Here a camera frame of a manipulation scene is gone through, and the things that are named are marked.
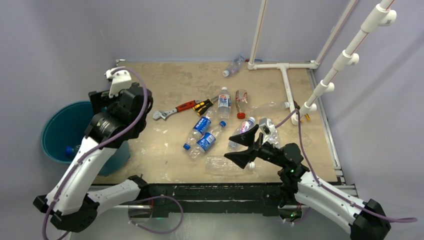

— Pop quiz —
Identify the clear bottle near pipe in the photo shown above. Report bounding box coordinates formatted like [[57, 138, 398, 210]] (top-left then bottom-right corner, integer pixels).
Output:
[[250, 101, 290, 116]]

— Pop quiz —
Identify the large clear crushed bottle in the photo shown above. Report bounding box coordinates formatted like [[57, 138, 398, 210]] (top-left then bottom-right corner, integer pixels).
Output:
[[205, 156, 256, 177]]

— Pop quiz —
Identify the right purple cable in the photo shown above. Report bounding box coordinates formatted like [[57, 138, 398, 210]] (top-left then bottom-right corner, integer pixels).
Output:
[[273, 109, 418, 224]]

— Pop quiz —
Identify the red-handled adjustable wrench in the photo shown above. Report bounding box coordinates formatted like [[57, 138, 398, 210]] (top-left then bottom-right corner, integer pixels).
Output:
[[152, 99, 201, 121]]

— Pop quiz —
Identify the small Pepsi bottle lower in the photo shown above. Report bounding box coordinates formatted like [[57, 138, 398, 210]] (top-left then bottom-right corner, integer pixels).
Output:
[[188, 120, 227, 160]]

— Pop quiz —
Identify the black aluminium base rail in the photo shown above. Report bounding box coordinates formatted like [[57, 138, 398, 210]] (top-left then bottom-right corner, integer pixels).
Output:
[[67, 180, 359, 220]]

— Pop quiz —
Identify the small Pepsi bottle upper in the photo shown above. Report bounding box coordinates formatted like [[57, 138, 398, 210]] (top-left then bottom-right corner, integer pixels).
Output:
[[183, 108, 217, 151]]

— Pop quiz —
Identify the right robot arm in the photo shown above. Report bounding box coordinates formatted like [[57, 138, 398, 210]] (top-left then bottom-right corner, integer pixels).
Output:
[[224, 125, 391, 240]]

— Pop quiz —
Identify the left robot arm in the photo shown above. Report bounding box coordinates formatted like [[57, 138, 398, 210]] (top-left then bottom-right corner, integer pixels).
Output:
[[33, 83, 153, 233]]

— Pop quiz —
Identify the white-label clear bottle white cap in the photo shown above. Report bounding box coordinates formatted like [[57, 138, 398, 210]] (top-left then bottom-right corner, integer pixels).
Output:
[[217, 87, 231, 121]]

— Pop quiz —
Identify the large Pepsi bottle blue cap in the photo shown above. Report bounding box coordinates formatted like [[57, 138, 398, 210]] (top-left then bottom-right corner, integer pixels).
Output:
[[65, 145, 81, 159]]

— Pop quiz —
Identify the small red-label bottle white cap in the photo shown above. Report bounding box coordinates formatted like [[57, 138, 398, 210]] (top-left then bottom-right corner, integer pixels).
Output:
[[228, 117, 256, 150]]

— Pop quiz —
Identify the clear bottle by back wall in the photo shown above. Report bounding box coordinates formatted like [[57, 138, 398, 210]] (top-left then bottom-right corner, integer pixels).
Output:
[[222, 55, 246, 77]]

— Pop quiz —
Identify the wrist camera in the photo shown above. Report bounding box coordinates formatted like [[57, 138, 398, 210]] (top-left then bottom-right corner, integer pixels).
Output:
[[104, 67, 132, 99], [259, 117, 277, 135]]

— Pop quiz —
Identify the small pepsi bottle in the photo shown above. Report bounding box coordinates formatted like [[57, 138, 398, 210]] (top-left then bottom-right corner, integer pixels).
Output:
[[188, 120, 227, 160], [183, 108, 217, 151]]

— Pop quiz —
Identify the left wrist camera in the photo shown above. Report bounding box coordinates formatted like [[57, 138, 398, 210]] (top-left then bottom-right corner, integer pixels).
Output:
[[104, 67, 132, 99]]

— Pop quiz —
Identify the yellow black handled screwdriver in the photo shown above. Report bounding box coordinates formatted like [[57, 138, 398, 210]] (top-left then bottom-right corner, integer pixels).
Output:
[[192, 95, 219, 116]]

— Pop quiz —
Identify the white PVC pipe frame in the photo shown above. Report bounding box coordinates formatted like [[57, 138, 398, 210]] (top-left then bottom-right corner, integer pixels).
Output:
[[247, 0, 398, 126]]

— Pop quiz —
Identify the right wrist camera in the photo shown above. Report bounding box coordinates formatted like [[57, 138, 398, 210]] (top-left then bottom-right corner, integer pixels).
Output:
[[259, 117, 277, 135]]

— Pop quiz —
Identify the yellow tool by pipe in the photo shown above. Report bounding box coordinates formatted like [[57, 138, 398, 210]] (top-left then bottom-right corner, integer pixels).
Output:
[[294, 103, 312, 122]]

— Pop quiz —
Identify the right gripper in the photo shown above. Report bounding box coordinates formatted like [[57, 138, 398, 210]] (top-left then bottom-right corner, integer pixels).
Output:
[[224, 124, 286, 168]]

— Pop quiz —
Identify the red-cap clear bottle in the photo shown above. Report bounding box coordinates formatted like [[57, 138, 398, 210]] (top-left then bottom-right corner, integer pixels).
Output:
[[235, 89, 248, 120]]

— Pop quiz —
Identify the teal plastic bin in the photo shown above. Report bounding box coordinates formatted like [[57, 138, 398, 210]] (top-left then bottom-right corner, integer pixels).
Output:
[[40, 100, 131, 177]]

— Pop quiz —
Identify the purple cable loop under rail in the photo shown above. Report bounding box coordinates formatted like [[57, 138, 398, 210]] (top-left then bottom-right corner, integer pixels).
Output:
[[127, 195, 184, 236]]

